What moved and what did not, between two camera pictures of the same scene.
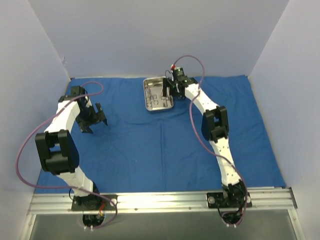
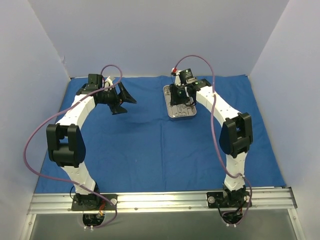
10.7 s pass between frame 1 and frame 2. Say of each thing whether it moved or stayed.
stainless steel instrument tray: moved
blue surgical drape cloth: stayed
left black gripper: moved
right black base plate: stayed
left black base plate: stayed
